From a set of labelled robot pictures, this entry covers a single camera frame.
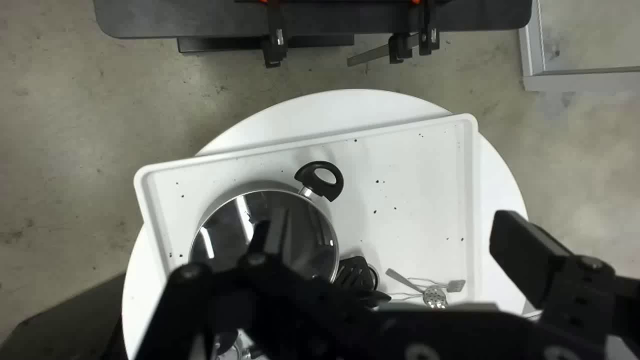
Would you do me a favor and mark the dark robot mounting stand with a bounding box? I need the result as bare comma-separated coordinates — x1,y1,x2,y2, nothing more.
91,0,536,57

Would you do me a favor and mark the black cooking pot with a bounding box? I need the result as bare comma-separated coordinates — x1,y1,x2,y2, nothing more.
188,161,348,285

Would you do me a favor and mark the white plastic tray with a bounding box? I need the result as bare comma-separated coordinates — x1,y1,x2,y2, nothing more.
132,113,484,316

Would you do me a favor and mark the black clamp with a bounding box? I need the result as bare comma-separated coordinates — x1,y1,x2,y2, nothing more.
260,4,290,70
388,31,416,67
416,0,441,59

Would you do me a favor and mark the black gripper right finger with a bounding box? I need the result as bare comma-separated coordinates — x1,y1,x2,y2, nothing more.
487,208,640,360

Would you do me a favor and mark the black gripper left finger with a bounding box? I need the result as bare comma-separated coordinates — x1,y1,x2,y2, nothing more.
134,219,395,360

